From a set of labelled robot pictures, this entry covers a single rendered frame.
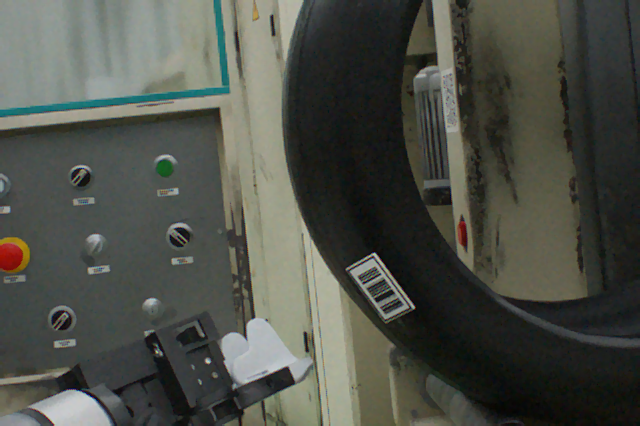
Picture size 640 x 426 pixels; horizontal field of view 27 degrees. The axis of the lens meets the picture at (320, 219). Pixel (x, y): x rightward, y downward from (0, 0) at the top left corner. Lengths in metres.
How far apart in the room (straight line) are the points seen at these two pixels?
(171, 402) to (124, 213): 0.96
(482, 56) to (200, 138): 0.53
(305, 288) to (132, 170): 2.79
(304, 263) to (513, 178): 3.13
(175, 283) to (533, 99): 0.64
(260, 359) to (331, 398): 3.68
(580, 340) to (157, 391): 0.40
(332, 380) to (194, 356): 3.72
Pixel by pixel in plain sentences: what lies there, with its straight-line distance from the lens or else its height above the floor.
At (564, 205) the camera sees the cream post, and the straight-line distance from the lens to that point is 1.55.
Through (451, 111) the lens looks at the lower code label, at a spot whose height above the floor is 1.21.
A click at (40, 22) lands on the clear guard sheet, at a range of 1.91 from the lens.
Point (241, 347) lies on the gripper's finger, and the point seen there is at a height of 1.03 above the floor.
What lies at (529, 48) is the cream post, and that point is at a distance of 1.55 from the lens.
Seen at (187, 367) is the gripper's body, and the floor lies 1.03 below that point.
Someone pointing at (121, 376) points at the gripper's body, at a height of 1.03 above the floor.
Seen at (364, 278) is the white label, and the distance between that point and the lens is 1.17.
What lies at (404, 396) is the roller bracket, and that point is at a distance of 1.51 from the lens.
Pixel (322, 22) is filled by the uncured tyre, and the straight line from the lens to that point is 1.17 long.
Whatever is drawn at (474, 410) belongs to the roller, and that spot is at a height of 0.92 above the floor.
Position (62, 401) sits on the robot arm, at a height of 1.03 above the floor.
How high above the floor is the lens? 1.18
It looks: 3 degrees down
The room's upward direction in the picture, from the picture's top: 6 degrees counter-clockwise
